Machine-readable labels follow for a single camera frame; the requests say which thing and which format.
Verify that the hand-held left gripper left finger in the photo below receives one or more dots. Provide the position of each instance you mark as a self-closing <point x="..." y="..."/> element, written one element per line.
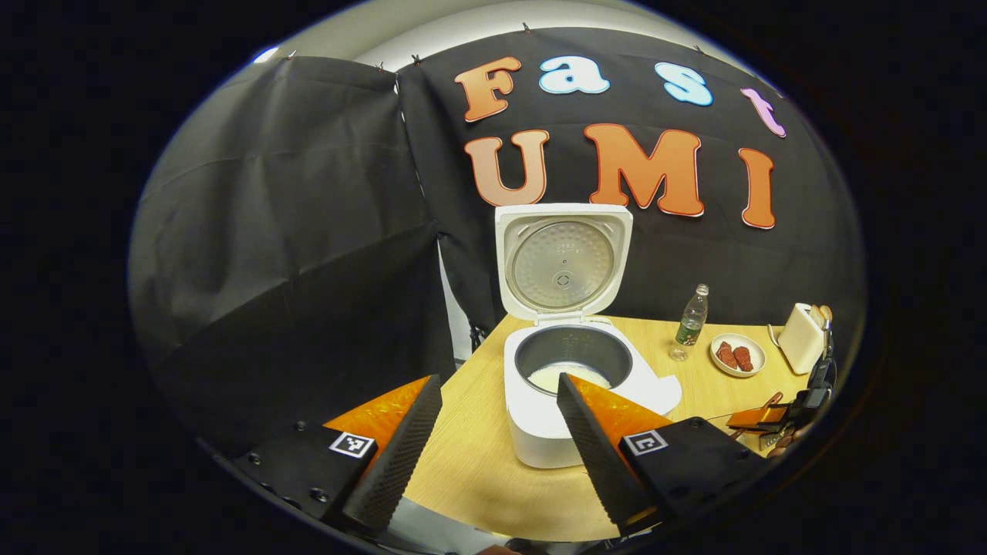
<point x="405" y="462"/>

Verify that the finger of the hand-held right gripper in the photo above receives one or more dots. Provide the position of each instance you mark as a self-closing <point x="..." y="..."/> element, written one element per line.
<point x="759" y="418"/>

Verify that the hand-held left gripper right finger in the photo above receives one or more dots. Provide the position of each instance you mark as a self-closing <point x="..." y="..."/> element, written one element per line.
<point x="605" y="470"/>

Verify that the white rice cooker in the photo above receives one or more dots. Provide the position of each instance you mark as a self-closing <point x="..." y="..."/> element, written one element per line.
<point x="532" y="432"/>

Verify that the white rice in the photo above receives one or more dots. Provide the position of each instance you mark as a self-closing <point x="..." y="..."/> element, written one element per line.
<point x="551" y="378"/>

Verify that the white toaster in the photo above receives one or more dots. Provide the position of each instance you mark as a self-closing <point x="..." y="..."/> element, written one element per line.
<point x="800" y="343"/>

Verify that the white round plate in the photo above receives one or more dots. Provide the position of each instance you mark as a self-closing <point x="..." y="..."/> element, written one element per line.
<point x="759" y="358"/>

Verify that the red meat slice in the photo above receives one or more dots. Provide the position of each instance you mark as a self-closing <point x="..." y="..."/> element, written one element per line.
<point x="727" y="354"/>
<point x="743" y="359"/>

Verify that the clear plastic water bottle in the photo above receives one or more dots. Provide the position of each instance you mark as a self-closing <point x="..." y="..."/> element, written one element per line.
<point x="692" y="324"/>

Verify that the ceiling light panel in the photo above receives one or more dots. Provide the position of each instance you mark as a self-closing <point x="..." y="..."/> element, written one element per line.
<point x="266" y="55"/>

